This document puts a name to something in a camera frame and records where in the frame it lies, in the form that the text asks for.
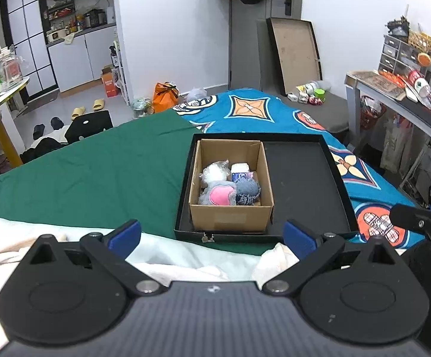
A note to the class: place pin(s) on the grey plush toy pink patch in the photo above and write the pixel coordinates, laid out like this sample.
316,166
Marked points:
219,195

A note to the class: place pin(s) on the orange cardboard carton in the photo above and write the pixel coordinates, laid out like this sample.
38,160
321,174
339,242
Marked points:
110,83

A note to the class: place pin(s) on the green bed sheet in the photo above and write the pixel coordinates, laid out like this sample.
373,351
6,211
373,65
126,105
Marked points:
107,178

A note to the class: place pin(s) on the yellow-legged table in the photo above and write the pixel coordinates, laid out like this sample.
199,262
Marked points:
1,137

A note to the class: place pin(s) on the yellow slipper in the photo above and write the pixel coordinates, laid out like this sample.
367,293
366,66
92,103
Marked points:
98,104
78,113

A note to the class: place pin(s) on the clear plastic bag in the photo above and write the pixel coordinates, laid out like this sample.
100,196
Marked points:
142,107

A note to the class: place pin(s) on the patterned wooden board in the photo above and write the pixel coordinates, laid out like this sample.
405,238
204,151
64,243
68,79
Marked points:
375,80

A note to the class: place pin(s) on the large black-framed brown tray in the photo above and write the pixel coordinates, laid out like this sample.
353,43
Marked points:
295,55

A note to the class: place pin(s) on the black shoe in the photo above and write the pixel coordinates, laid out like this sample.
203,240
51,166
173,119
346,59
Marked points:
38,131
56,122

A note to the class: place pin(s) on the black and white garment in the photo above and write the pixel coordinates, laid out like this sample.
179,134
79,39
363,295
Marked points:
42,150

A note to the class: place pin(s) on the red small toys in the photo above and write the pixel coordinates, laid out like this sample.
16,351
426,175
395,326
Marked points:
316,100

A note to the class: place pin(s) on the grey padded bench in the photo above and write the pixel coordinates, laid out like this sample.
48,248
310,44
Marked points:
331,113

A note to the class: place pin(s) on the plastic bottle red label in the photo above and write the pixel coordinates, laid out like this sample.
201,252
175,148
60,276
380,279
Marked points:
422,87

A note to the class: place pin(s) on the white and green plastic bottle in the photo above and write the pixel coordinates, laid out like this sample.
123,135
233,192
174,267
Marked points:
312,86

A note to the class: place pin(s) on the beige tote bag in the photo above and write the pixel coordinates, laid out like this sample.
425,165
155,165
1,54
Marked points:
396,145

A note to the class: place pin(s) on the white bundle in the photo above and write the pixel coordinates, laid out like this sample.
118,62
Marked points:
240,167

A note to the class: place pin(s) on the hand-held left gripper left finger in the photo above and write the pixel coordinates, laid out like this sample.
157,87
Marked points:
124,238

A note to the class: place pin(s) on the grey drawer organizer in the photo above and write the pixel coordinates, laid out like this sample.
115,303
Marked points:
390,54

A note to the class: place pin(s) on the black shallow tray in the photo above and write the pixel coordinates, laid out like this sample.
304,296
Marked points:
304,193

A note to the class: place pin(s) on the blue printed blanket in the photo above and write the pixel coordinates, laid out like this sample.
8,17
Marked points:
223,119

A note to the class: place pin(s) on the grey-blue fabric scrunchie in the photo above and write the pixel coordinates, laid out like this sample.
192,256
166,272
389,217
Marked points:
248,191

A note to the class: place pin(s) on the blue tissue pack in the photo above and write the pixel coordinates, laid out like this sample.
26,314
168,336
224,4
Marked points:
243,176

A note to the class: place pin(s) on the clear bag of white stuffing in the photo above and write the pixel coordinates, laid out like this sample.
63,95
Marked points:
215,173

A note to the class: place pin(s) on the green cup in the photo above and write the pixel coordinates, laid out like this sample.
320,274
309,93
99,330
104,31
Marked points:
320,94

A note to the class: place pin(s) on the black-framed sliding door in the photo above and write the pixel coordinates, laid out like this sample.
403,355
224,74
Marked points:
22,37

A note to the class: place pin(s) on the brown cardboard box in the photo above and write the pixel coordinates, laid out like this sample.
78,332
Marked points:
230,217

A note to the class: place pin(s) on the orange paper bag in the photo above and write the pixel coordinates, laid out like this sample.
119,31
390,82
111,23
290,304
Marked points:
165,98

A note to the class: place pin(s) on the white kitchen cabinet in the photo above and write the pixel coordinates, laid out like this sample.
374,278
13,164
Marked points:
78,59

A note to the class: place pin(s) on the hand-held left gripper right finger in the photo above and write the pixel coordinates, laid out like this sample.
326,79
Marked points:
299,240

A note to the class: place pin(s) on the small white box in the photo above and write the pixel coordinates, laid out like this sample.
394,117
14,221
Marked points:
293,96
303,97

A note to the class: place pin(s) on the black-topped white-framed desk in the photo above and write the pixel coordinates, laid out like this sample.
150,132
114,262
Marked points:
424,115

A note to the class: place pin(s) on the glass jar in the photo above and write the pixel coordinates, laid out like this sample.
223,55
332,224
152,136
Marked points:
10,68

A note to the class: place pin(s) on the orange round disc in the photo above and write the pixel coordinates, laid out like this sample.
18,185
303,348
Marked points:
424,59

